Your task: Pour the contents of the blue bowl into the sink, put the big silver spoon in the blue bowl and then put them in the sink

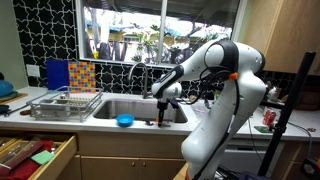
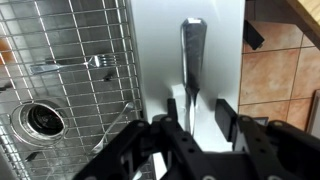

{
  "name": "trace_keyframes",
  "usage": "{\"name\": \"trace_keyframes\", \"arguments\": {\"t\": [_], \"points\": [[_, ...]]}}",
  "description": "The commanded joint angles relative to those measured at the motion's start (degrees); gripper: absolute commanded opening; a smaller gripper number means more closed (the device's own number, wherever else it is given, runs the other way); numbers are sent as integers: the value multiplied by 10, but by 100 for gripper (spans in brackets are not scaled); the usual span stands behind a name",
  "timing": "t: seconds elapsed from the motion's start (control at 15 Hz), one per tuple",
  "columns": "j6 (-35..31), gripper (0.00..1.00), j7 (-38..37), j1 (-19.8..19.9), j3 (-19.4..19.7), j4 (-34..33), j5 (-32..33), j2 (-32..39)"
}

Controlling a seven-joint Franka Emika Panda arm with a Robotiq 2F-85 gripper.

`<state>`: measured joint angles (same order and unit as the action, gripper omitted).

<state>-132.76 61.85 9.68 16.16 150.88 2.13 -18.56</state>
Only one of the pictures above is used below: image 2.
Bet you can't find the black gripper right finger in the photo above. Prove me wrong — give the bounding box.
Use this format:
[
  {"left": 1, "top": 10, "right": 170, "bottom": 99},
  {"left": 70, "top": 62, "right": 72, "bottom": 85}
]
[{"left": 214, "top": 98, "right": 320, "bottom": 180}]

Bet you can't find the small black block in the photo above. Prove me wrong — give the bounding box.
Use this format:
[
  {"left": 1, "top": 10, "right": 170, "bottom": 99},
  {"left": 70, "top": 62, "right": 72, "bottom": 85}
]
[{"left": 243, "top": 19, "right": 266, "bottom": 51}]

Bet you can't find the light wooden table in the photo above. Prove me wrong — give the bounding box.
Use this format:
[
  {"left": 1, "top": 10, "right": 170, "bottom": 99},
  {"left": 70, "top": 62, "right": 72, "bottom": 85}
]
[{"left": 286, "top": 0, "right": 320, "bottom": 51}]

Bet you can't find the stainless steel sink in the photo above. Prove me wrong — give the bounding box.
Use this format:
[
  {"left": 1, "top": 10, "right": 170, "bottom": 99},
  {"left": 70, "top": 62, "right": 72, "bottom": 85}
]
[{"left": 0, "top": 0, "right": 148, "bottom": 180}]

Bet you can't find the round sink drain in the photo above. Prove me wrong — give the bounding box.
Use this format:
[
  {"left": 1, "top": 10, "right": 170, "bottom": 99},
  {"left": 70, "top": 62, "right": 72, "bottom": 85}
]
[{"left": 11, "top": 101, "right": 69, "bottom": 148}]

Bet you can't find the big silver spoon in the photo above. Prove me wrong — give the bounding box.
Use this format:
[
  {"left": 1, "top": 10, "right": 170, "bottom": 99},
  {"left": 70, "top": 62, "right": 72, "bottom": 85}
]
[{"left": 179, "top": 17, "right": 208, "bottom": 136}]

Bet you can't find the small silver spoon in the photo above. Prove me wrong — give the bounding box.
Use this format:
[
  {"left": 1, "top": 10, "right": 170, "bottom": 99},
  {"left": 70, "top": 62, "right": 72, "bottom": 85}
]
[{"left": 89, "top": 101, "right": 136, "bottom": 156}]

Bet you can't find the wire sink grid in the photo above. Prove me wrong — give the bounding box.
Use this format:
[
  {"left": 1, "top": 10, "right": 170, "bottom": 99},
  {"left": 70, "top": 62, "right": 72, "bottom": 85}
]
[{"left": 0, "top": 0, "right": 144, "bottom": 180}]

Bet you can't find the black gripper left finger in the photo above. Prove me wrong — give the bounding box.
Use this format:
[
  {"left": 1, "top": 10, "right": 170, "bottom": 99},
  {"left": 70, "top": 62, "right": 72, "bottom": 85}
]
[{"left": 71, "top": 98, "right": 214, "bottom": 180}]

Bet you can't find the silver fork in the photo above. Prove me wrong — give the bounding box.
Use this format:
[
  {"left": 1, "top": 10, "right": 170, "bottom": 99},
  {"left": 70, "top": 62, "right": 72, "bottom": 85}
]
[{"left": 29, "top": 54, "right": 119, "bottom": 76}]

